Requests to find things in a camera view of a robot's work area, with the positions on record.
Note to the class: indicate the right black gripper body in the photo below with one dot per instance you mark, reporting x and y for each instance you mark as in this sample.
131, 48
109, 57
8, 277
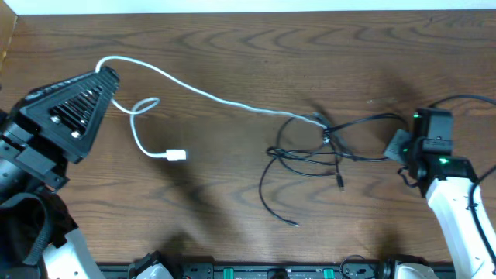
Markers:
399, 147

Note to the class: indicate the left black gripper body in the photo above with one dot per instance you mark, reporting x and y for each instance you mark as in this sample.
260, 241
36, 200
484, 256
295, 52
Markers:
35, 158

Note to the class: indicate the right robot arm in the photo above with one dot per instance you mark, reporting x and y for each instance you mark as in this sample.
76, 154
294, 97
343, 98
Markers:
450, 187

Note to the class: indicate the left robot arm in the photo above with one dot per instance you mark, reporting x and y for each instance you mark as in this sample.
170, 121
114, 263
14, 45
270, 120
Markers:
30, 222

